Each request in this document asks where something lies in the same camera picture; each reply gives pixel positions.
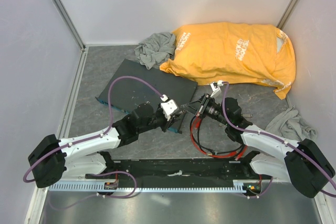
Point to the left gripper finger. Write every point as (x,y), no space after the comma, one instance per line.
(176,126)
(178,113)

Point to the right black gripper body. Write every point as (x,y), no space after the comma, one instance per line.
(210,109)

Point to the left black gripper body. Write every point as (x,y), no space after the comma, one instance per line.
(159,120)

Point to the dark grey network switch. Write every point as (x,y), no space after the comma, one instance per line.
(127,94)

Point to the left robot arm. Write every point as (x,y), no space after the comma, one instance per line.
(55,158)

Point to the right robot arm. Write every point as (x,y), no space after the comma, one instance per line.
(300,162)

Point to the yellow printed fabric bag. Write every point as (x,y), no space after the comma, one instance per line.
(236,53)

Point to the grey cloth at back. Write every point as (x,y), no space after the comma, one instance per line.
(155,50)

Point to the grey cloth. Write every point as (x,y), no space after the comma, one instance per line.
(291,125)
(155,50)

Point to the grey cloth at right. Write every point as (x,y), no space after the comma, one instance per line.
(291,125)

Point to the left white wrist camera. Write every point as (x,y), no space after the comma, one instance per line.
(168,106)

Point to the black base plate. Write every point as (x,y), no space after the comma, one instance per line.
(186,172)

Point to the slotted cable duct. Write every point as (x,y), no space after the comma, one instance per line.
(105,187)

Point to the aluminium frame rail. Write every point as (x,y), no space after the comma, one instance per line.
(36,205)

